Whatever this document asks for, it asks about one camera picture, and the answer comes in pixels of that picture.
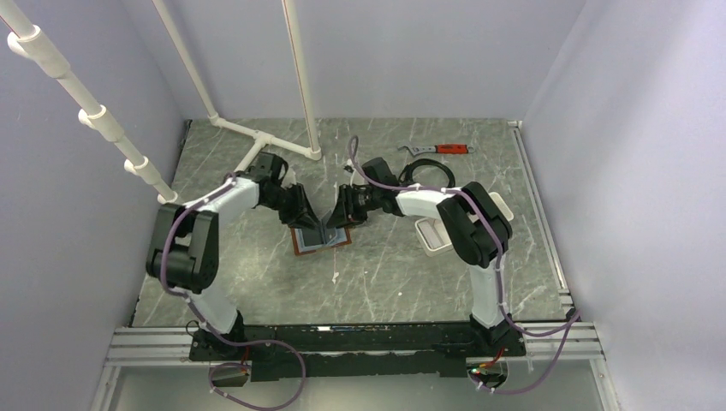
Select black coiled cable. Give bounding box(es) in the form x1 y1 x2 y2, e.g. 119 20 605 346
399 158 456 188

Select brown leather card holder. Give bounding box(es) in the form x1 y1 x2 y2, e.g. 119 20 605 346
290 225 352 256

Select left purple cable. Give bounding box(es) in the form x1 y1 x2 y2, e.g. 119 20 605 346
158 172 307 411

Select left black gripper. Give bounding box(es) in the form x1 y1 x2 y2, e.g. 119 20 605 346
262 182 320 231

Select white pvc pipe frame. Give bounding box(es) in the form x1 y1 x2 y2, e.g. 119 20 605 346
0 0 324 206

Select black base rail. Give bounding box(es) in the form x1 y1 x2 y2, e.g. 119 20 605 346
189 320 526 382

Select aluminium frame rails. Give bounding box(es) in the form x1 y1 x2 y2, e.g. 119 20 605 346
92 152 617 410

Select white plastic tray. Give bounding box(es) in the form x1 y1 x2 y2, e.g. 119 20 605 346
414 190 515 262

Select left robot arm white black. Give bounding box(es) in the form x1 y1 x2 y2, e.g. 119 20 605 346
146 152 320 360

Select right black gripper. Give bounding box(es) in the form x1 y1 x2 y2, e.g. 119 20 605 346
325 185 381 230

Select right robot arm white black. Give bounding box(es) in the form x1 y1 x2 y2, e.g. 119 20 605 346
326 158 513 355

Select red handled adjustable wrench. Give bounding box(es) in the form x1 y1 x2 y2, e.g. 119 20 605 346
398 144 475 156

